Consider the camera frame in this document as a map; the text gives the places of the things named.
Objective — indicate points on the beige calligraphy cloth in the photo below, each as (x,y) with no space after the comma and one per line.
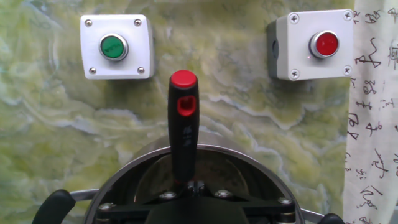
(373,124)

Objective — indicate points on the black ladle with red tip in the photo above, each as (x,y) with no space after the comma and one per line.
(183,140)

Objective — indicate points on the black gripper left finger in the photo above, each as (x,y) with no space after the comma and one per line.
(133,205)

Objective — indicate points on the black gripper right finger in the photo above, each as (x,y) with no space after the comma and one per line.
(264,208)

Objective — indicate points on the green marble pattern mat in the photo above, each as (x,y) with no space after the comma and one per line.
(77,140)

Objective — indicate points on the red push button box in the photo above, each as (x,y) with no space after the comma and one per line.
(295,53)

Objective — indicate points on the green push button box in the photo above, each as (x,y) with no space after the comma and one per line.
(93,37)

